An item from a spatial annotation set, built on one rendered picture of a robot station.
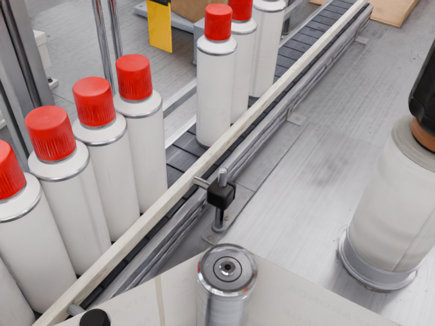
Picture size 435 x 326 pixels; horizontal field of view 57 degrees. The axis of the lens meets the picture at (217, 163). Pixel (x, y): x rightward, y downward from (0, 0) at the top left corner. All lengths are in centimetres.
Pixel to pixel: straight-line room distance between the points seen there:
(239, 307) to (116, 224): 24
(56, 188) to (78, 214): 4
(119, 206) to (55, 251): 9
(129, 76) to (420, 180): 27
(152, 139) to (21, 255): 17
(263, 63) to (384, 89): 33
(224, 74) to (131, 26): 56
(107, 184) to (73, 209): 5
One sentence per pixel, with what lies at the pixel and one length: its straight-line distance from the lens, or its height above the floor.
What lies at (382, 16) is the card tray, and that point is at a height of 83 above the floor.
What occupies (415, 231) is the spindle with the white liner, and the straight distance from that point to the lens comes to 42.
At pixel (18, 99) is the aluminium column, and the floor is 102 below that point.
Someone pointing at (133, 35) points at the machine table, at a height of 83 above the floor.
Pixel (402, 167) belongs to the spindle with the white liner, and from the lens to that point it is 38.
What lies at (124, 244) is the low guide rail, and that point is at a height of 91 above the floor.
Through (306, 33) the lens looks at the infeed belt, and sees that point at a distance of 96.
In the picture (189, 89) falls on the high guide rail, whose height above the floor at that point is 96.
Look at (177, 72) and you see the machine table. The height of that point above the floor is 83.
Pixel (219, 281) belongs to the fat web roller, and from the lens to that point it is 25.
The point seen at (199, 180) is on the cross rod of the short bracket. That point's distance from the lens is 52.
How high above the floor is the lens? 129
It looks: 44 degrees down
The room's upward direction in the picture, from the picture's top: 4 degrees clockwise
